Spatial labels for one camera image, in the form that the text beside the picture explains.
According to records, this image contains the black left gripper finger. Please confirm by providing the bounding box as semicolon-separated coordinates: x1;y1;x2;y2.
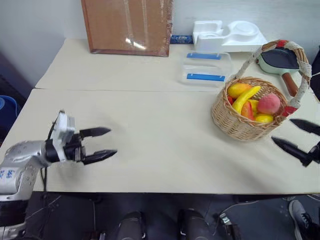
81;149;118;166
79;127;112;139

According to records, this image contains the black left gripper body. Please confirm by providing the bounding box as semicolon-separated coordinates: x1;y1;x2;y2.
63;131;87;164

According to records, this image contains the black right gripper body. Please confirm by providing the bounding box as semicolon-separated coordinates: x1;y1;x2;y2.
307;140;320;165

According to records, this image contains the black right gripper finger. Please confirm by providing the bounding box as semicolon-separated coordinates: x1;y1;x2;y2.
289;118;320;137
271;136;314;167

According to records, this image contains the yellow lemon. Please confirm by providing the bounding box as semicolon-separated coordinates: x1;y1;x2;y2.
254;113;275;124

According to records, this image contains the pink peach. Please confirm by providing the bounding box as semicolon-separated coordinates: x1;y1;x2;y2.
257;93;281;116

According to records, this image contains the red orange mango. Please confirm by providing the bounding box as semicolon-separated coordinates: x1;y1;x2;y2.
240;100;255;121

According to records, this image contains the yellow banana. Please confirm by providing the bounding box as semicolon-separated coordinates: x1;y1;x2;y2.
231;85;262;114

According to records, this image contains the grey shoe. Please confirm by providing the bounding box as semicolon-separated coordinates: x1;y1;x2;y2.
288;199;314;240

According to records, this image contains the dark rounded shape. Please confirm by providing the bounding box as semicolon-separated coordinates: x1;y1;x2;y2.
116;211;146;240
176;208;210;240

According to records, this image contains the yellow orange mango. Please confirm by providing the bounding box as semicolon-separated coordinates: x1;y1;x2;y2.
226;83;254;99

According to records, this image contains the blue bin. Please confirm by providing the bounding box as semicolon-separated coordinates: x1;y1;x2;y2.
0;94;22;136

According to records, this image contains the white foam packaging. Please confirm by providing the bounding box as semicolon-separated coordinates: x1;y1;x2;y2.
192;19;269;54

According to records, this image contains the brown board in plastic wrap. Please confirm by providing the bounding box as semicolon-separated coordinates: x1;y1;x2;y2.
80;0;175;58

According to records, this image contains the clear container with blue clips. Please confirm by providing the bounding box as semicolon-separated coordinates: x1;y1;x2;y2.
177;50;234;89

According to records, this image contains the blue patterned box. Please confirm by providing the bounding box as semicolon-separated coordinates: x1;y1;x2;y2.
170;34;195;46

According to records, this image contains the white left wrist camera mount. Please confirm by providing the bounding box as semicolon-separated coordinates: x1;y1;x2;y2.
51;110;77;163

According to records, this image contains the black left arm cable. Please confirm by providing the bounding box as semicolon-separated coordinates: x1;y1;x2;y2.
39;120;58;194

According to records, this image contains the wicker basket with handle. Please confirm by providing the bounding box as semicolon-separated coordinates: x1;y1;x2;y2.
211;39;313;142

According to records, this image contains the green pan with brown handle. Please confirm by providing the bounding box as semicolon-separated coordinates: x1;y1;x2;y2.
254;47;301;97

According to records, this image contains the black strap with buckle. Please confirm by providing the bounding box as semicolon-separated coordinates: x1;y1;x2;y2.
216;212;241;240

